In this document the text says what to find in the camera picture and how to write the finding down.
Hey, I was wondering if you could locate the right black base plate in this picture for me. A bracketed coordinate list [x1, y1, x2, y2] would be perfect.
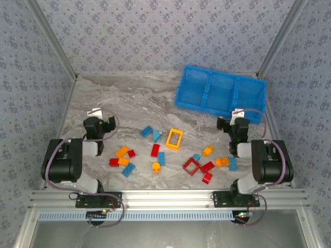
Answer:
[212, 190, 261, 209]

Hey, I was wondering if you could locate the small black electronics board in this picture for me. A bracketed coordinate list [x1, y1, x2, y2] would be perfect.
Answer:
[233, 210, 252, 224]
[86, 209, 108, 221]

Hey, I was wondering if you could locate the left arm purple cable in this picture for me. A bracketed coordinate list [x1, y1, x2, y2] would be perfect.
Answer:
[45, 107, 127, 228]

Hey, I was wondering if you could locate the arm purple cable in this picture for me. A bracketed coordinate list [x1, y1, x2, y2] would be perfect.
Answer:
[45, 107, 127, 228]
[234, 108, 288, 227]

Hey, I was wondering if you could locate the white slotted cable duct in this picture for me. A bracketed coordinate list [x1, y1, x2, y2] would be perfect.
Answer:
[38, 210, 236, 222]

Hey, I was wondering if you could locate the aluminium frame post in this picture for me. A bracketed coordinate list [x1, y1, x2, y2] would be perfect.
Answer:
[255, 0, 310, 78]
[25, 0, 79, 79]

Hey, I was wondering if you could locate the blue three-compartment plastic bin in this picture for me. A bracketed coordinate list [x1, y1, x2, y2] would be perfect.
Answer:
[174, 65, 267, 124]

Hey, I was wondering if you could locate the red lego window frame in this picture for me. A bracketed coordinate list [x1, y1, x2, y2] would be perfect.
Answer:
[182, 157, 201, 177]

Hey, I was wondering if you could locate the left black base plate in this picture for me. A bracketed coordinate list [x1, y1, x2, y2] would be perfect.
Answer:
[75, 191, 123, 209]

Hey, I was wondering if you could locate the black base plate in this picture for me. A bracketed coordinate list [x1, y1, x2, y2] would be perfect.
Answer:
[212, 190, 261, 209]
[75, 191, 123, 209]

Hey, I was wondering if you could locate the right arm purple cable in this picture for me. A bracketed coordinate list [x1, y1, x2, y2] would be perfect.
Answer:
[234, 108, 288, 227]

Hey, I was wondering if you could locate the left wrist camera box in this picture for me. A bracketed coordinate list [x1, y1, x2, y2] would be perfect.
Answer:
[87, 107, 103, 118]

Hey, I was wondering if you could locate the flat blue lego plate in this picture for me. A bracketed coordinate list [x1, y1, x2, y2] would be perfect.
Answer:
[122, 162, 136, 178]

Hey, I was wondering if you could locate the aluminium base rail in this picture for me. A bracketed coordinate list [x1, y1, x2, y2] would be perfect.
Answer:
[28, 188, 310, 209]

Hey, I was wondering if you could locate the yellow lego window frame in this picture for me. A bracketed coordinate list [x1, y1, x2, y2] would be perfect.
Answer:
[165, 128, 184, 150]

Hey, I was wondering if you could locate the long red lego brick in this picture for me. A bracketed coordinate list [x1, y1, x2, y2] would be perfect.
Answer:
[200, 161, 216, 174]

